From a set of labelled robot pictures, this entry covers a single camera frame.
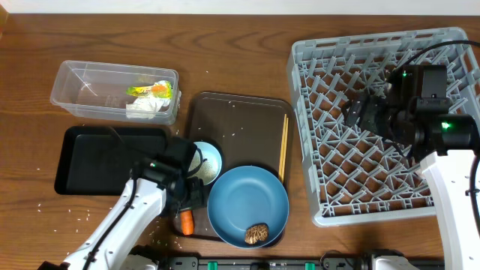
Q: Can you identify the orange carrot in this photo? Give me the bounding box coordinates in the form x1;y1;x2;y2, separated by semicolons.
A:
180;210;194;236

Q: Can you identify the light blue rice bowl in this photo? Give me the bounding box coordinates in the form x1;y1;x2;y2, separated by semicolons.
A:
187;141;223;185

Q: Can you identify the blue plate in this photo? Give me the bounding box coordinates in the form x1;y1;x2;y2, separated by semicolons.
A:
207;166;290;249

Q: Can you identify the brown shiitake mushroom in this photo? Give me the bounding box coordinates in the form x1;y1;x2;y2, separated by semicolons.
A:
244;223;269;245

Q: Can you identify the white tissue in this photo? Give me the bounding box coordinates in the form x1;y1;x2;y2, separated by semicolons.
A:
126;97;171;119

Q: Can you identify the yellow green foil wrapper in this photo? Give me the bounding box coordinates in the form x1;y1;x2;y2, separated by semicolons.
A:
126;80;173;99

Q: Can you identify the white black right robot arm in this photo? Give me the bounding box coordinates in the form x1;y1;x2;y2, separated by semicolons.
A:
341;64;479;269

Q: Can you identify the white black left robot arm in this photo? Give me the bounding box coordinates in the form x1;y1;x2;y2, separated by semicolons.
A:
38;137;206;270

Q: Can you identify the grey dishwasher rack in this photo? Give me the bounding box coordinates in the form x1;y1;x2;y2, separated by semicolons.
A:
286;27;479;227

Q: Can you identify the dark brown tray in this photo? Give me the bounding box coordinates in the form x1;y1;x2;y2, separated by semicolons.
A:
187;92;293;241

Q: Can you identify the black bin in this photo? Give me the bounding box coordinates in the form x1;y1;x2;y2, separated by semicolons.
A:
54;126;167;196

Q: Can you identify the clear plastic bin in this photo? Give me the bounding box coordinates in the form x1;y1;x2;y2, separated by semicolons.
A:
50;60;182;125

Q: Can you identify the black rail with green clips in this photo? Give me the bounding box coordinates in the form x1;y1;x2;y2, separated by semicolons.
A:
130;245;447;270

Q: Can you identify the black camera cable right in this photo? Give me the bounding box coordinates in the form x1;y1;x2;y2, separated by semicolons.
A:
400;40;480;72

